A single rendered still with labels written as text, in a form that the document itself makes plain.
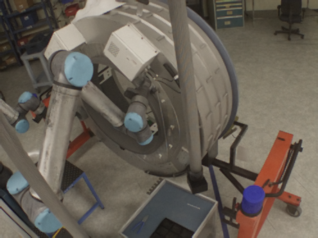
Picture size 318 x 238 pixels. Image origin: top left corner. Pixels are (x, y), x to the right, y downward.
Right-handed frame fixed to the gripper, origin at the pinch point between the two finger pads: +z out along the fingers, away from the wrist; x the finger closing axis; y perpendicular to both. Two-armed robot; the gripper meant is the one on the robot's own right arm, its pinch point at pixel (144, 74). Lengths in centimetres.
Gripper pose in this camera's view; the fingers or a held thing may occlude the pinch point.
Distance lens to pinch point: 151.2
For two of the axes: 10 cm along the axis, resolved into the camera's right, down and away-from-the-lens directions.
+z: 1.7, -7.5, 6.4
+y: 8.3, 4.5, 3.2
